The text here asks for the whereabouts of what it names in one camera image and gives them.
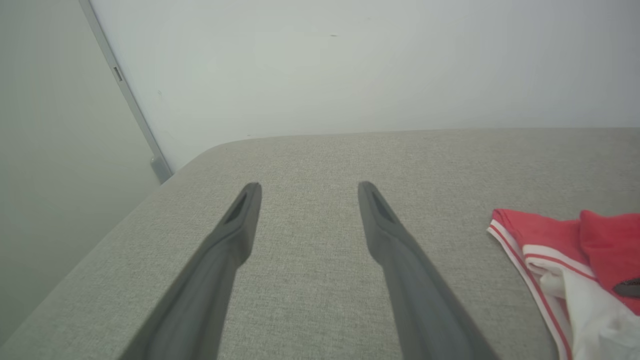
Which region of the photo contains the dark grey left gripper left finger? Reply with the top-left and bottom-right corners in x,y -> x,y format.
120,182 -> 263,360

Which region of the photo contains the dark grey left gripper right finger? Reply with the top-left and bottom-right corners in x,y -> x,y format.
357,181 -> 501,360

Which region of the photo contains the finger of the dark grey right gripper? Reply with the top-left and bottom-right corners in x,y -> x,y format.
613,278 -> 640,299

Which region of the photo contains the red Bulls basketball jersey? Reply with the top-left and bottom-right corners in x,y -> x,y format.
487,208 -> 640,360

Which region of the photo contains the grey wall trim strip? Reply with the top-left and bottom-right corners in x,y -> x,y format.
78,0 -> 174,184

